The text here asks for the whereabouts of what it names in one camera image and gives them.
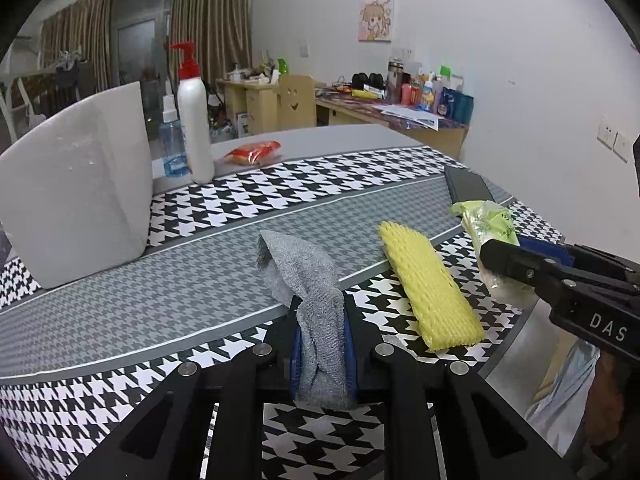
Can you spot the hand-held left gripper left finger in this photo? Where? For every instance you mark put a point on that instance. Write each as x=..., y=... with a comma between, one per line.
x=295, y=360

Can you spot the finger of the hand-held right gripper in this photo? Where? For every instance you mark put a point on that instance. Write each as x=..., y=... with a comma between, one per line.
x=545, y=251
x=515, y=265

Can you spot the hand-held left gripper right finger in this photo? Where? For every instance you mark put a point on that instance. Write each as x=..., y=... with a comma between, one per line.
x=351, y=355

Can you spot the white green plastic bag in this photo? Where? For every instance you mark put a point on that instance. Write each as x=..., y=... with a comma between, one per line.
x=487, y=225

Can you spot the grey knit cloth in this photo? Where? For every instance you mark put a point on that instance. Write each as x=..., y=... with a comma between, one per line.
x=310, y=280

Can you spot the yellow foam net sleeve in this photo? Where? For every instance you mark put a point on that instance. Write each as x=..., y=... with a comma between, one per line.
x=430, y=285

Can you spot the white foam box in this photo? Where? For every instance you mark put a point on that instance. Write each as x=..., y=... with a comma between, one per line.
x=75, y=185

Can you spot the person's right hand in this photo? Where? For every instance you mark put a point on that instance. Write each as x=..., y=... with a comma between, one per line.
x=607, y=395

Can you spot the black smartphone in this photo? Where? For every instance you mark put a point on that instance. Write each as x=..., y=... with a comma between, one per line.
x=465, y=182

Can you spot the houndstooth tablecloth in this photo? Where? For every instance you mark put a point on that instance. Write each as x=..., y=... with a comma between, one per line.
x=200, y=260

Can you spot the wooden desk with printed cover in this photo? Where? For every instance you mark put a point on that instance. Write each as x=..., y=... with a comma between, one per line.
x=440, y=140

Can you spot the printed papers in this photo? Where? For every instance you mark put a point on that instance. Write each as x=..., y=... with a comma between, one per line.
x=410, y=116

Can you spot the group of toiletry bottles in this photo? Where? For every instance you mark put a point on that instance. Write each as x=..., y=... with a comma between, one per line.
x=435, y=95

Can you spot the red snack packet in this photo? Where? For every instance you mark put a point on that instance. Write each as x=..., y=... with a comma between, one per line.
x=252, y=152

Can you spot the yellow packet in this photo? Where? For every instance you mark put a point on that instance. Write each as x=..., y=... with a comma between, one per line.
x=363, y=94

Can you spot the black headphones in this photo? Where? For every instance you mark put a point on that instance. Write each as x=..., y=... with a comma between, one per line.
x=367, y=81

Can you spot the blue spray bottle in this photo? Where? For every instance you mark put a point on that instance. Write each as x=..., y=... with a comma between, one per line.
x=172, y=150

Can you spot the white pump bottle red cap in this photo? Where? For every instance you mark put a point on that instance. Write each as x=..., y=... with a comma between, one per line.
x=195, y=130

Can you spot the wooden desk with drawers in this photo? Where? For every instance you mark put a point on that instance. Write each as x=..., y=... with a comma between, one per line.
x=260, y=110

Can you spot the wooden smiley chair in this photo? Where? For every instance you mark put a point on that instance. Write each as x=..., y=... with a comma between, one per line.
x=296, y=102

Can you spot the green plastic holder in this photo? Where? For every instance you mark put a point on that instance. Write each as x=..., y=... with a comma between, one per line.
x=283, y=66

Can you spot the brown curtain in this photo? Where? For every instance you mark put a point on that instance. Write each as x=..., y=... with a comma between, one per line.
x=75, y=40
x=210, y=15

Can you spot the glass balcony door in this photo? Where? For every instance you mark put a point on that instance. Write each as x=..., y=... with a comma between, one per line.
x=142, y=30

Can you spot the hanging dark clothes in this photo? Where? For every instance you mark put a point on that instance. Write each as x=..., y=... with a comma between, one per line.
x=67, y=67

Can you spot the white metal bunk bed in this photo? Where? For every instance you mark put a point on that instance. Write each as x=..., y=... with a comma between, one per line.
x=20, y=90

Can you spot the white double wall socket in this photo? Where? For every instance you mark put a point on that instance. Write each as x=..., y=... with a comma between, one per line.
x=614, y=139

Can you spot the white wall socket above desk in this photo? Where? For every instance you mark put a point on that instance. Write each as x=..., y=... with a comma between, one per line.
x=401, y=52

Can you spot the cartoon wall poster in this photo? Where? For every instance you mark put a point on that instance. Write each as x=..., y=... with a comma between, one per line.
x=376, y=17

